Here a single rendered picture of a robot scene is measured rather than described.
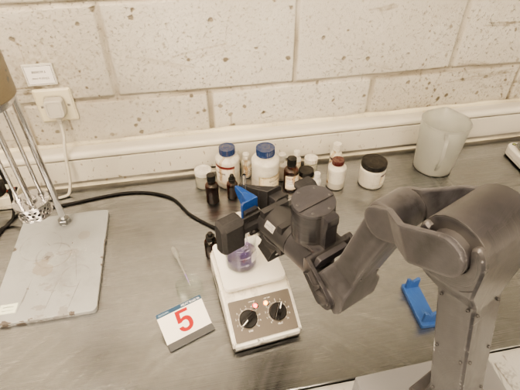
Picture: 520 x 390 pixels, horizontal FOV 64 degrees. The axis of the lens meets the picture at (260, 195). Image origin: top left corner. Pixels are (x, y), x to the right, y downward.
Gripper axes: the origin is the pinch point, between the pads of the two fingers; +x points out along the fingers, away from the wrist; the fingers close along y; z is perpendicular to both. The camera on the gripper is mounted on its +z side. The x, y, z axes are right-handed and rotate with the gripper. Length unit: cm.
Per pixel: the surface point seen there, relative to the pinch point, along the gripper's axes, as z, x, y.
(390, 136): 20, 17, 63
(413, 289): 24.9, -19.6, 26.6
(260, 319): 21.4, -8.2, -4.0
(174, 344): 25.5, -0.8, -18.1
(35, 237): 25, 42, -31
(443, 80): 6, 14, 78
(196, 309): 23.3, 1.7, -11.6
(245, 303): 19.7, -4.8, -4.8
